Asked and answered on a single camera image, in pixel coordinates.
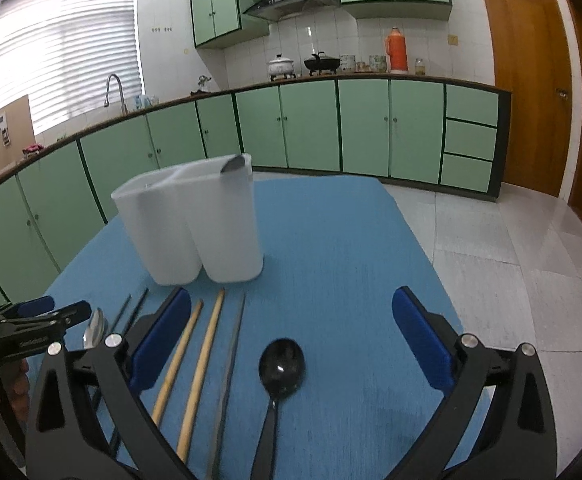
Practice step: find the orange thermos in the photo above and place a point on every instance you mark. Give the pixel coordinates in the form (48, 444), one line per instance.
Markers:
(395, 46)

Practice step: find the glass jar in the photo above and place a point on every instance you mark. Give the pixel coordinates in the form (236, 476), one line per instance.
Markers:
(420, 69)

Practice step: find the white plastic utensil holder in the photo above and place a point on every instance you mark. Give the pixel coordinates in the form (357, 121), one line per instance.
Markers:
(191, 218)

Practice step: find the green lower kitchen cabinets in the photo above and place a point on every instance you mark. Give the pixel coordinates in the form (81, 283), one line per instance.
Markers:
(442, 134)

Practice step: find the black range hood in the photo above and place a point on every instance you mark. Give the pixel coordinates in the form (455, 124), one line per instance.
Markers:
(274, 11)

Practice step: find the window blind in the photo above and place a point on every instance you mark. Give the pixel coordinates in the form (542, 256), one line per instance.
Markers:
(68, 56)

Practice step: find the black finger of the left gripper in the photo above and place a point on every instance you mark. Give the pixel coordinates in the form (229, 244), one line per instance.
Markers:
(33, 335)

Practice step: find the silver metal spoon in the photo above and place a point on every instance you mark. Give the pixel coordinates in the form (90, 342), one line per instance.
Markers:
(234, 163)

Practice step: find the grey metal chopstick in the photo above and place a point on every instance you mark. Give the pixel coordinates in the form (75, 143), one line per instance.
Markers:
(212, 471)

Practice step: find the black chopstick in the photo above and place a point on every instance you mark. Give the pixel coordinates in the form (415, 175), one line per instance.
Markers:
(119, 315)
(135, 312)

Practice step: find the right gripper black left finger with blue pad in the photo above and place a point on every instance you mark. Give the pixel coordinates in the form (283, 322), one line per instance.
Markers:
(64, 437)

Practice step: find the white cooking pot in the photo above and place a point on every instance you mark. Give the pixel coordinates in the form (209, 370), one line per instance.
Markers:
(280, 67)

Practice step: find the blue tablecloth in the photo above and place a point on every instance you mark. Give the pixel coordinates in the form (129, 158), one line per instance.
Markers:
(335, 250)

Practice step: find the wooden door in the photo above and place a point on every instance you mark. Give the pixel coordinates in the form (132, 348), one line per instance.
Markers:
(532, 60)

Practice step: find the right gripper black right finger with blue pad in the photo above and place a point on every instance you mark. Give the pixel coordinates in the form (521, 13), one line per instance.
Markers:
(517, 439)

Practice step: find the cardboard box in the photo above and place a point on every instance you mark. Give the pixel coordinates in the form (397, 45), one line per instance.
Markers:
(16, 132)

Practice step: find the black wok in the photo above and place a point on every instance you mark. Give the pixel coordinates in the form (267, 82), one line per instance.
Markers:
(321, 63)

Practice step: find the black plastic spoon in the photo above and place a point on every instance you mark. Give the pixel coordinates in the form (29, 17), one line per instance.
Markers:
(281, 371)

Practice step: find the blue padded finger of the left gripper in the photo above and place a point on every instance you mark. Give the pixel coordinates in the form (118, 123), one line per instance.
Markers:
(35, 307)

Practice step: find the light wooden chopstick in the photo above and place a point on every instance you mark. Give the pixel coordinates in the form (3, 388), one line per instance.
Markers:
(191, 410)
(172, 370)

